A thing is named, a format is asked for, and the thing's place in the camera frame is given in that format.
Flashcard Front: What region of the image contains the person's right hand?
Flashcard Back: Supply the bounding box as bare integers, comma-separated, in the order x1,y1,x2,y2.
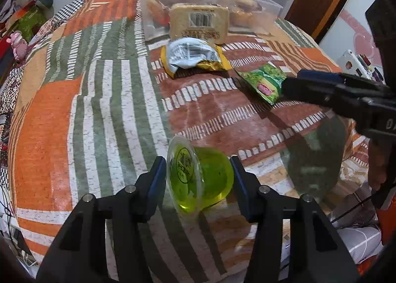
368,140,388,191

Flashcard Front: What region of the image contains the yellow silver snack packet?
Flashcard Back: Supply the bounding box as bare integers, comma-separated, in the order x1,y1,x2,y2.
161,38,233,80

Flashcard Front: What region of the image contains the orange green patchwork blanket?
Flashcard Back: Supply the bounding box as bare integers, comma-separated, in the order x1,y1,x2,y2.
8,0,372,275

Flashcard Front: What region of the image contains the green snack packet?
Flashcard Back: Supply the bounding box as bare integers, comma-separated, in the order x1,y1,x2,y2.
237,63,288,106

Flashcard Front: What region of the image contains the pink toy figure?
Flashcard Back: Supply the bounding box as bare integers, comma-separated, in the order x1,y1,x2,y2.
9,31,32,63

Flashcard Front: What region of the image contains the brown snack bag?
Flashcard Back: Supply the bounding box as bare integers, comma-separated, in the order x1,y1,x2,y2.
229,0,264,25

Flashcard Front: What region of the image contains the black cable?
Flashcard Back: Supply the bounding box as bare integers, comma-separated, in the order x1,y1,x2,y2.
330,193,382,225

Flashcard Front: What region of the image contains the pile of clothes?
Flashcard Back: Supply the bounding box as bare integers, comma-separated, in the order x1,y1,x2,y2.
0,0,34,28

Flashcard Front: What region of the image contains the red snack packet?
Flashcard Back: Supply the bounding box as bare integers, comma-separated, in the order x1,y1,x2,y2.
145,0,171,27

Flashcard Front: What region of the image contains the clear plastic container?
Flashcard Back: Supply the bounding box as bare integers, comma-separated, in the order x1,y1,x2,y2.
140,0,283,43

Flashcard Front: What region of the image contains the brown cracker pack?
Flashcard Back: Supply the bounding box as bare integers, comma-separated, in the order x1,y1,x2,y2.
170,4,230,45

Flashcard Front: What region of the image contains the green jelly cup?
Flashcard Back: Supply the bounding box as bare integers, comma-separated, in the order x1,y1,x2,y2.
166,135,235,216

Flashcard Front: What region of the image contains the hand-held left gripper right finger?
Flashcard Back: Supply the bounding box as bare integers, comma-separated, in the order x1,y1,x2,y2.
230,156,361,283

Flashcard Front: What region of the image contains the green patterned bag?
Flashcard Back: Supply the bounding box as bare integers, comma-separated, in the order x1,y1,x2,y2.
17,8,49,43

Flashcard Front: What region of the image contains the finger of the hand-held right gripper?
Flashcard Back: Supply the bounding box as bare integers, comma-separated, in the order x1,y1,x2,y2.
282,77,366,114
297,70,385,92

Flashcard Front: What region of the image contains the white door with pink print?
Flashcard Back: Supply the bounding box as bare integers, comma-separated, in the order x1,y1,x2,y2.
319,0,386,86

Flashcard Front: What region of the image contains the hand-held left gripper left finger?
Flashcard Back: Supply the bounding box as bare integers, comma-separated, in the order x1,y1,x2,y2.
35,156,168,283

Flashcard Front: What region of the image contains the white checked cloth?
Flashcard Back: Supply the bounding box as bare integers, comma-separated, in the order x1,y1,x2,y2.
336,226,385,264

